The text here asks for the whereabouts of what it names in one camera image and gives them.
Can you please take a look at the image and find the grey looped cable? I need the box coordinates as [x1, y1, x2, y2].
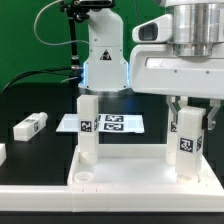
[33, 0, 90, 47]

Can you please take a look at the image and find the black cable bundle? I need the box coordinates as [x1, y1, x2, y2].
[0, 67, 83, 94]

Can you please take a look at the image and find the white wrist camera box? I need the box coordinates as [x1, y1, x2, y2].
[132, 14, 173, 43]

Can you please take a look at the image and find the white marker tag plate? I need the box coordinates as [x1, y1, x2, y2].
[56, 114, 144, 133]

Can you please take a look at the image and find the white desk top tray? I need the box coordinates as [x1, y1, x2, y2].
[67, 144, 219, 188]

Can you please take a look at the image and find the black camera stand pole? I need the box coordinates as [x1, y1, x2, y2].
[60, 0, 115, 84]

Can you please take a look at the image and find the white block at left edge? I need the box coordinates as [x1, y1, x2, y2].
[0, 143, 7, 166]

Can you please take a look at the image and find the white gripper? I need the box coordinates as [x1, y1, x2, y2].
[130, 44, 224, 130]

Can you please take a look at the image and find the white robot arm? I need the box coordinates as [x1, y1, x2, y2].
[81, 0, 224, 129]

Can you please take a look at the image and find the white L-shaped corner fence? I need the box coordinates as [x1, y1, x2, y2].
[0, 144, 224, 213]

